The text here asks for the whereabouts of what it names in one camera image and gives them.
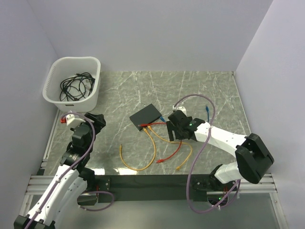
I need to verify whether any yellow ethernet cable long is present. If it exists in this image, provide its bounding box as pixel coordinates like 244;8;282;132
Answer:
119;127;157;172

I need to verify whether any black network switch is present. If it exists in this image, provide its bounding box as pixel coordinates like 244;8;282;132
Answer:
129;104;162;131

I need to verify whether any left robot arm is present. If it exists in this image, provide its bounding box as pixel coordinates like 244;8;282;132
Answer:
13;112;106;229

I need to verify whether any aluminium rail frame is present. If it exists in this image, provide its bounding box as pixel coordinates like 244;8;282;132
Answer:
14;71;290;229

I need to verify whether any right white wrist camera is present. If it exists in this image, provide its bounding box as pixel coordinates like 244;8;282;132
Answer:
173;105;187;115

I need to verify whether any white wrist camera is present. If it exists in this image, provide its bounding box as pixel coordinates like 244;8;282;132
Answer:
60;114;84;128
173;105;187;115

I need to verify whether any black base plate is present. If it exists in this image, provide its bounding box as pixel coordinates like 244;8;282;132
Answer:
86;174;234;202

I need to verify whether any red ethernet cable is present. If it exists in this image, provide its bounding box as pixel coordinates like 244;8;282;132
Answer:
138;121;183;164

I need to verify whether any yellow ethernet cable short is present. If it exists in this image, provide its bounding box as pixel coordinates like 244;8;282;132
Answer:
147;126;193;171

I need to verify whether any black cable bundle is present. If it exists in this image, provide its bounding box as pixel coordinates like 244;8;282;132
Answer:
59;72;96;102

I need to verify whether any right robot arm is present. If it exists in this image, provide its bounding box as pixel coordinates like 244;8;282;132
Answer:
166;110;274;191

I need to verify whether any white plastic basket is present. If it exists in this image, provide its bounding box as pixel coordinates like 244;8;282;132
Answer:
42;56;101;112

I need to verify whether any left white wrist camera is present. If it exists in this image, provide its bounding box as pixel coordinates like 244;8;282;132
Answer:
60;114;84;128

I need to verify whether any blue ethernet cable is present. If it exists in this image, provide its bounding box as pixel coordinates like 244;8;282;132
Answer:
159;105;211;124

